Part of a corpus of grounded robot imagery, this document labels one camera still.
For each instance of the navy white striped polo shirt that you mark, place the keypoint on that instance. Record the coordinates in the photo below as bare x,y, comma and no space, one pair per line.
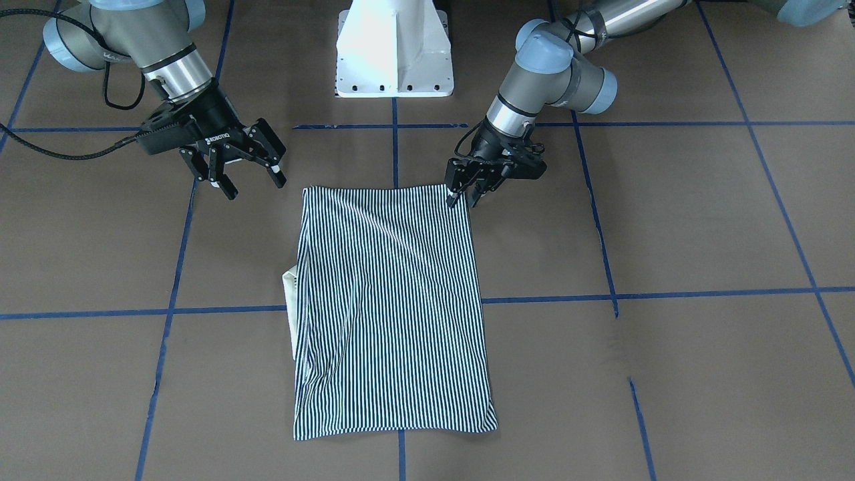
387,315

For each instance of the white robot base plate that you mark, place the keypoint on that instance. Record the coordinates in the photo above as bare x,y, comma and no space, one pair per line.
394,49

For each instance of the brown paper table cover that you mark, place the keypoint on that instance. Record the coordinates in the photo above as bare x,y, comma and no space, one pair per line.
672,300

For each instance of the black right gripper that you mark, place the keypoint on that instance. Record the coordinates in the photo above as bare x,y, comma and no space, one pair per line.
212,119

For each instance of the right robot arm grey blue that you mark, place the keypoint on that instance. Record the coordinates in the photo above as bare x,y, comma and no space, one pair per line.
154,35

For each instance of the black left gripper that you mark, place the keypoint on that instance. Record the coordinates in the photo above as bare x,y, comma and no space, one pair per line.
488,143

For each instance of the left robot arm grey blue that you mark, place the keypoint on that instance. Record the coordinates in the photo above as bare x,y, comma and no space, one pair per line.
722,110

